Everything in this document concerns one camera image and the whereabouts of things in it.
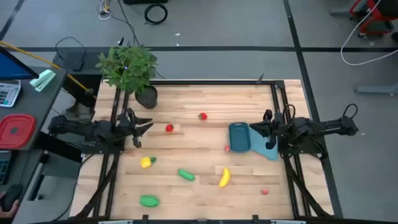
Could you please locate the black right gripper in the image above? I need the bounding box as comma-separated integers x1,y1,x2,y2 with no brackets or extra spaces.
249,109,284,141

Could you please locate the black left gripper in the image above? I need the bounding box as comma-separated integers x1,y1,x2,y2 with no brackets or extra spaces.
118,108,154,139

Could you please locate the teal plastic container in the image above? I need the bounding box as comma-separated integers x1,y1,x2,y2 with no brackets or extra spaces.
228,121,252,154

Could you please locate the yellow toy vegetable green stem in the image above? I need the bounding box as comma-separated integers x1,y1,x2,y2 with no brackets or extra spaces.
140,156,157,169

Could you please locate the yellow toy banana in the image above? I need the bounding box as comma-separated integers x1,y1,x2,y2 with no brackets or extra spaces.
218,167,231,189

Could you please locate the green toy cucumber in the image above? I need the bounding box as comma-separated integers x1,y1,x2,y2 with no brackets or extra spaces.
177,169,196,182

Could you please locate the green oval toy vegetable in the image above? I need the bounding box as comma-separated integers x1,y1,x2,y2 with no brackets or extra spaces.
139,194,160,208

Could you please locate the light blue cloth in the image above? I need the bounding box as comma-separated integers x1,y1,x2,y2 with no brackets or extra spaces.
248,126,279,162

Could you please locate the black plant pot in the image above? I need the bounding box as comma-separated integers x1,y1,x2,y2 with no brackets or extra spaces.
135,85,159,110

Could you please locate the green leafy plant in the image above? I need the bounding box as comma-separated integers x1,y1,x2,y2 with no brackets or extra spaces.
95,45,159,94

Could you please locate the black floor box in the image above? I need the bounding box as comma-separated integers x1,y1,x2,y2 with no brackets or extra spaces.
52,51,105,108

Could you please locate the black foot pedal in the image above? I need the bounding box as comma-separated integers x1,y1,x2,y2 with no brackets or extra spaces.
63,51,85,72

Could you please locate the dark grey side desk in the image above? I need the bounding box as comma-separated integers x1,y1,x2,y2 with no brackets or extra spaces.
0,67,68,224

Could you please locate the mint green stapler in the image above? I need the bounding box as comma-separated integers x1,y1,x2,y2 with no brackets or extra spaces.
29,69,57,93

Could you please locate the yellow pole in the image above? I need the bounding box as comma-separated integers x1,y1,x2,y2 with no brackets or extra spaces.
0,40,97,100

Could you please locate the grey floor bar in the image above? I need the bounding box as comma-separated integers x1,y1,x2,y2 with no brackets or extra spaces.
355,83,398,96

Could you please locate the red container lid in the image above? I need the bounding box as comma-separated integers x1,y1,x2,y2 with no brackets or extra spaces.
0,113,37,150

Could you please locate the grey desk calculator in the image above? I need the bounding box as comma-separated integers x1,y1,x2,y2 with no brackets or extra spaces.
0,80,22,108

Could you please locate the monitor with blue screen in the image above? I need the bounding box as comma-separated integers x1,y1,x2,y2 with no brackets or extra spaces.
0,46,40,81

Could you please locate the dark keypad device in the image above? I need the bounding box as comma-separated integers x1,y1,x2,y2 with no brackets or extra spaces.
0,151,12,185

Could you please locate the red wheeled cart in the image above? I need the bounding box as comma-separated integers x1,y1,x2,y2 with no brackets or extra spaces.
348,0,398,39

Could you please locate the black computer mouse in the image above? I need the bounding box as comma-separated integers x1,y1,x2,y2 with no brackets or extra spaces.
1,184,23,212

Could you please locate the person's hand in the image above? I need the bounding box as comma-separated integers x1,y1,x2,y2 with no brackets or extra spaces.
0,192,19,219

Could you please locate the black aluminium table frame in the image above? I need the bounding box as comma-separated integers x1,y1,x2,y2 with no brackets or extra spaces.
74,79,335,224

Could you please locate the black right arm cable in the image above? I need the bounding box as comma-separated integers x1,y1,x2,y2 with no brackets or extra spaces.
343,103,359,119

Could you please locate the black floor cable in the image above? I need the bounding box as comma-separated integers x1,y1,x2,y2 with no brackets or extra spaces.
116,0,141,46

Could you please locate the black coiled cable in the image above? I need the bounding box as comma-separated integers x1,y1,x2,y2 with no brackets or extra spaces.
144,2,169,26

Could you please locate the white floor cable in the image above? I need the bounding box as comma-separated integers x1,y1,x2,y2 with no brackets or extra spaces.
340,0,398,67

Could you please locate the black pedal cable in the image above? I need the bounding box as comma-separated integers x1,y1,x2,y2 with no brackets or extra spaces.
55,36,86,60

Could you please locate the white cable bundle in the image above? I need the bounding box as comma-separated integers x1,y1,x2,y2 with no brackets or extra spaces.
98,0,113,21

